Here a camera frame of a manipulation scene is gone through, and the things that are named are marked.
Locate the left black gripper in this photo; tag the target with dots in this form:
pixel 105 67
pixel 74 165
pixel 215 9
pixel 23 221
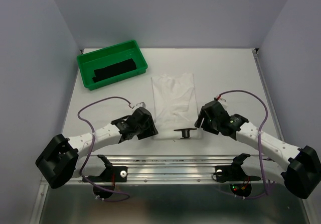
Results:
pixel 151 129

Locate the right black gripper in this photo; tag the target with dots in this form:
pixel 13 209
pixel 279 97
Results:
pixel 205 127

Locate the white t shirt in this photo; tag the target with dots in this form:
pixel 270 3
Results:
pixel 175 107

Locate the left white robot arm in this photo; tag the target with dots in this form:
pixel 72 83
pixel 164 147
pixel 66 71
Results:
pixel 60 160

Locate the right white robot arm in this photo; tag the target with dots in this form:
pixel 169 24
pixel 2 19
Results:
pixel 298 169

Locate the black rolled t shirt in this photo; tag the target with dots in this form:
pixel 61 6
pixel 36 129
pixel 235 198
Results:
pixel 114 70

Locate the green plastic bin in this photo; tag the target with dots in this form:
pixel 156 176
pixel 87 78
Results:
pixel 101 58

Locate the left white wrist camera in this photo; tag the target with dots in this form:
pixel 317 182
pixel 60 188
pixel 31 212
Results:
pixel 137 105

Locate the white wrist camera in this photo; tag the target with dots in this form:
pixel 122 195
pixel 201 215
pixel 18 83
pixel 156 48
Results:
pixel 137 105
pixel 222 102

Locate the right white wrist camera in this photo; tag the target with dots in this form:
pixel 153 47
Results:
pixel 222 102

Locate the aluminium frame rail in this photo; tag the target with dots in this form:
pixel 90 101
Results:
pixel 174 169

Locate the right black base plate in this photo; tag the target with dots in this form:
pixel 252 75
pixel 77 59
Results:
pixel 230 173

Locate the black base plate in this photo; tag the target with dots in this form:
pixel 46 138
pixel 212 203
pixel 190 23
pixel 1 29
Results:
pixel 117 174
pixel 230 173

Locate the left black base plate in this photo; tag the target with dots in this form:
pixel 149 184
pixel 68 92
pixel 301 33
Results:
pixel 117 174

